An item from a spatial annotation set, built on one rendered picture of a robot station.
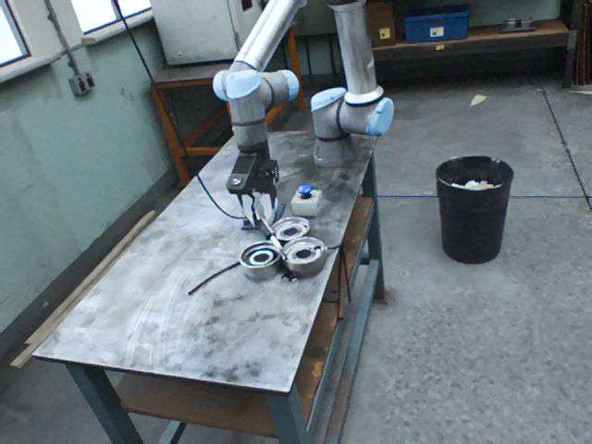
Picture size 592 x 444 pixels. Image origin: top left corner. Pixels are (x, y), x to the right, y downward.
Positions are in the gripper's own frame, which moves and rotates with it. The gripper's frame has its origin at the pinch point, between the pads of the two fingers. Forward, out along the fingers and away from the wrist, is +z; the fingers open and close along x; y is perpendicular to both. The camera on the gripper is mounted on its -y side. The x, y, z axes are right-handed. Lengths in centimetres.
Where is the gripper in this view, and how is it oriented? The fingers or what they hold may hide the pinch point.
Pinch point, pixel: (260, 223)
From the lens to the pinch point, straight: 117.7
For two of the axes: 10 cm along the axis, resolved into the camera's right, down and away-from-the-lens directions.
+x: -9.5, -0.3, 3.2
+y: 3.1, -4.3, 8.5
